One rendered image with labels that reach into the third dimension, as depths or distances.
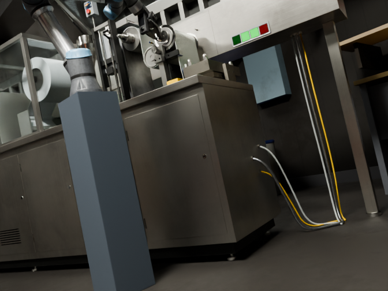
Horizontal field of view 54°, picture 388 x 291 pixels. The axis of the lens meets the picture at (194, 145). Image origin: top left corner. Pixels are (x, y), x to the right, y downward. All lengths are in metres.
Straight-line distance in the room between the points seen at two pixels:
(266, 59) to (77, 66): 3.00
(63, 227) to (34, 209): 0.30
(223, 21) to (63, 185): 1.42
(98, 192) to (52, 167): 0.93
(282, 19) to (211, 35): 0.46
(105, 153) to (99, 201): 0.21
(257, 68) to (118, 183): 3.14
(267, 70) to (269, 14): 2.16
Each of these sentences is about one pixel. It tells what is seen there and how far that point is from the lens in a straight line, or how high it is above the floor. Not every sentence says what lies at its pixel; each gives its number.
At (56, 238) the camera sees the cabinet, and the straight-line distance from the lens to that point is 2.64.
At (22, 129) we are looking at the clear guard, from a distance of 2.86.
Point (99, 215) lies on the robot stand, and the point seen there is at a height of 0.36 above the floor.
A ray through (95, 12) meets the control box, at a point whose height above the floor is 1.62.
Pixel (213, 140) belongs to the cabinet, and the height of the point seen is 0.59.
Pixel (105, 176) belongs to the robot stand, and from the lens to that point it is 1.69.
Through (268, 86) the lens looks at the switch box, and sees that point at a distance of 4.47.
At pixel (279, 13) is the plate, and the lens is 2.35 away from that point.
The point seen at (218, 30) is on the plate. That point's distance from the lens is 2.49.
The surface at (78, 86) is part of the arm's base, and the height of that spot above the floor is 0.94.
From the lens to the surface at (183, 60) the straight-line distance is 2.25.
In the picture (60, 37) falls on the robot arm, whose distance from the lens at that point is 2.04.
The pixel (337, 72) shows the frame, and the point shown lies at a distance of 2.37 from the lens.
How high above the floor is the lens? 0.48
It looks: 3 degrees up
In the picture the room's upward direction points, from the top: 12 degrees counter-clockwise
